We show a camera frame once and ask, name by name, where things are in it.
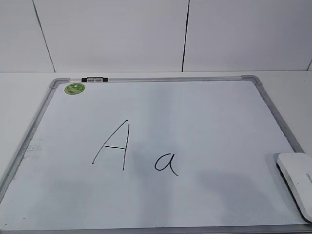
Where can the white whiteboard eraser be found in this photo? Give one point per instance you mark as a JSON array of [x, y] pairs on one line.
[[296, 169]]

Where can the white magnetic whiteboard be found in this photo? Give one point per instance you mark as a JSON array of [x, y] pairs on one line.
[[153, 156]]

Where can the round green magnet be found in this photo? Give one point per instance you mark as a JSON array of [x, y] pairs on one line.
[[74, 88]]

